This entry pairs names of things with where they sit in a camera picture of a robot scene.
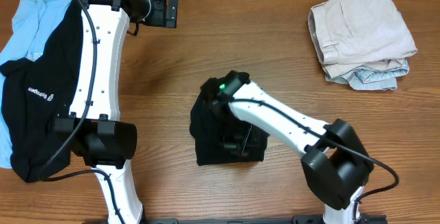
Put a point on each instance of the black t-shirt with logo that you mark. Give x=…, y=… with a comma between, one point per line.
x=36, y=92

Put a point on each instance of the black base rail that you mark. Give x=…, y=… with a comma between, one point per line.
x=305, y=219

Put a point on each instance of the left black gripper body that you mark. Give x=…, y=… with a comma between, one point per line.
x=171, y=12

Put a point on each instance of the folded beige shorts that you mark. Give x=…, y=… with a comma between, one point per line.
x=352, y=33

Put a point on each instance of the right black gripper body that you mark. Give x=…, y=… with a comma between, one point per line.
x=242, y=136

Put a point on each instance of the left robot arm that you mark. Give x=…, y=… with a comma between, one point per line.
x=92, y=129

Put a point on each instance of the light blue t-shirt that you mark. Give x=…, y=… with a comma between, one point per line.
x=32, y=24

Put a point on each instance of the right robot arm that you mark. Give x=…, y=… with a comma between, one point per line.
x=332, y=156

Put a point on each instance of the folded light blue jeans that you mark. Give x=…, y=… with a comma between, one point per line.
x=374, y=76

